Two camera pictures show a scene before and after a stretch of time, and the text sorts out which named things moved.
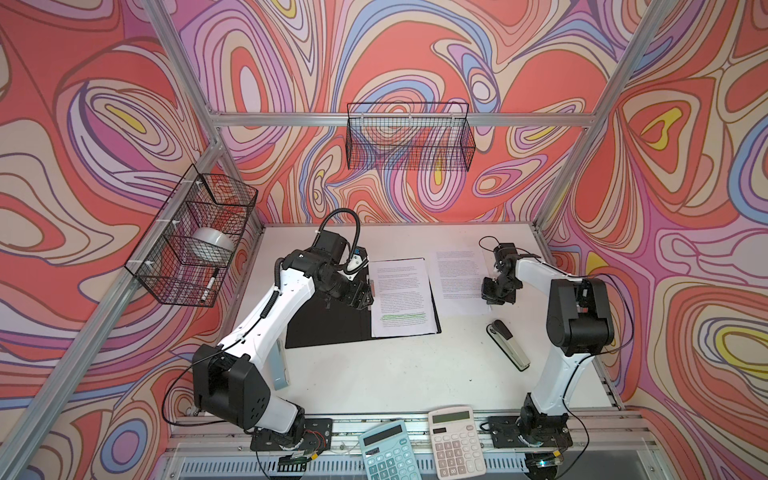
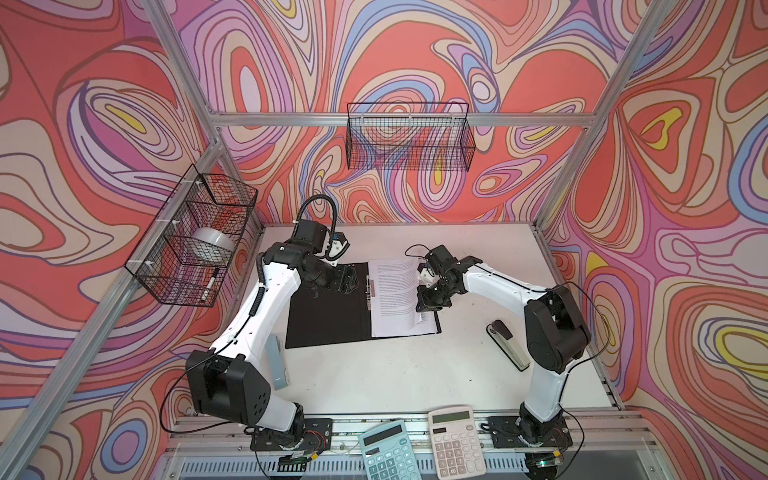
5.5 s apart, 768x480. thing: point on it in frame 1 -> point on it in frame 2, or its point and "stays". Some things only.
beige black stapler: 508,345 stays
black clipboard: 403,304 stays
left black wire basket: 187,259 stays
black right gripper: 491,297 -> 426,304
